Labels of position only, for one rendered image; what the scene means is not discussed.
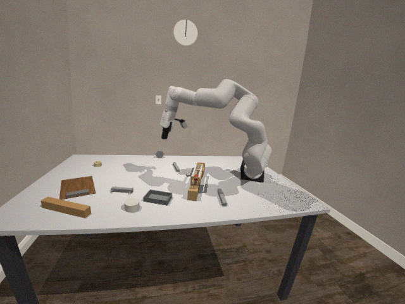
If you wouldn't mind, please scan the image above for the brown wooden clipboard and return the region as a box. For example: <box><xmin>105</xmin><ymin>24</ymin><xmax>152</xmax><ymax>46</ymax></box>
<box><xmin>59</xmin><ymin>176</ymin><xmax>96</xmax><ymax>200</ymax></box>

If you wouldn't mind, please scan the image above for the wooden batten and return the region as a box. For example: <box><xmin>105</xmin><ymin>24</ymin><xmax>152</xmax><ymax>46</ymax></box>
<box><xmin>41</xmin><ymin>197</ymin><xmax>91</xmax><ymax>218</ymax></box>

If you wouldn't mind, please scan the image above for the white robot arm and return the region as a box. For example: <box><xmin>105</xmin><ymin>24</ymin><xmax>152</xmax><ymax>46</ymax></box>
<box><xmin>164</xmin><ymin>79</ymin><xmax>271</xmax><ymax>179</ymax></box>

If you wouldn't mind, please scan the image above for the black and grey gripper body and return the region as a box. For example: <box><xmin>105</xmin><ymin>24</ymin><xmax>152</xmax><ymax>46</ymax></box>
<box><xmin>160</xmin><ymin>109</ymin><xmax>176</xmax><ymax>129</ymax></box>

